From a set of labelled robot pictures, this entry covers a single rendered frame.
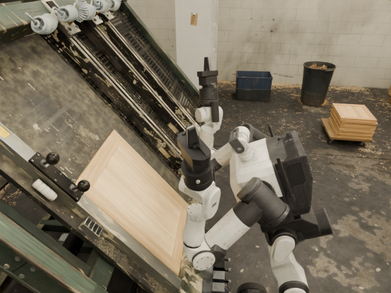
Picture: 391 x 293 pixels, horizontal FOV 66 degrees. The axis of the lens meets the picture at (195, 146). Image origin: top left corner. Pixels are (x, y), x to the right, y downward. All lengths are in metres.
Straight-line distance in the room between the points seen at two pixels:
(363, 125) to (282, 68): 2.61
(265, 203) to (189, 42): 4.12
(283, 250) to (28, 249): 0.99
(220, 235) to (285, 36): 5.50
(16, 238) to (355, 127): 3.92
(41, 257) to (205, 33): 4.31
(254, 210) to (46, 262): 0.62
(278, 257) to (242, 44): 5.22
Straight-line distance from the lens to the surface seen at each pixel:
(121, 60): 1.90
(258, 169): 1.13
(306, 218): 1.38
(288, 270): 1.61
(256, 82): 5.40
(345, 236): 3.02
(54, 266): 0.95
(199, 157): 0.76
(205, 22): 4.86
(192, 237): 1.03
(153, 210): 1.40
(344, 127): 4.26
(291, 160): 1.13
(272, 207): 1.03
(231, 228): 1.05
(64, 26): 1.61
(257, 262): 2.60
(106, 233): 1.14
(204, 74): 1.38
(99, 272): 1.15
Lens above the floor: 1.98
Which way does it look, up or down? 30 degrees down
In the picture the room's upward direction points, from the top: straight up
